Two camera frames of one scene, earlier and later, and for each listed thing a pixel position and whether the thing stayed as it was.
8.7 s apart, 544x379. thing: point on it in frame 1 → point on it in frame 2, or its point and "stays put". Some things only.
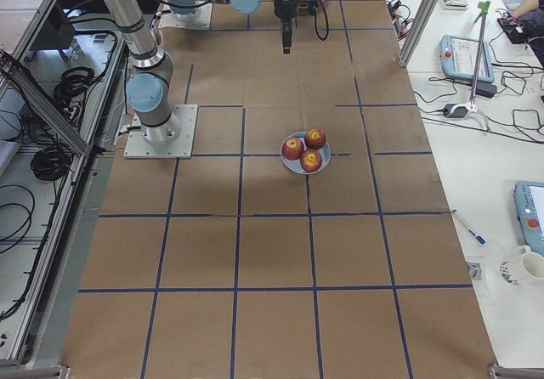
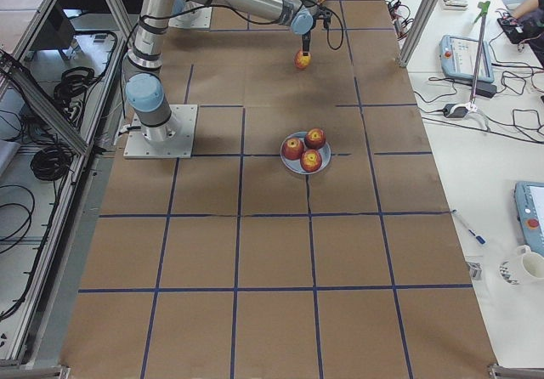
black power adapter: [485, 89] stays put
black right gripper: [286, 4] → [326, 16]
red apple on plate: [315, 138] stays put
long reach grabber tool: [483, 8] stays put
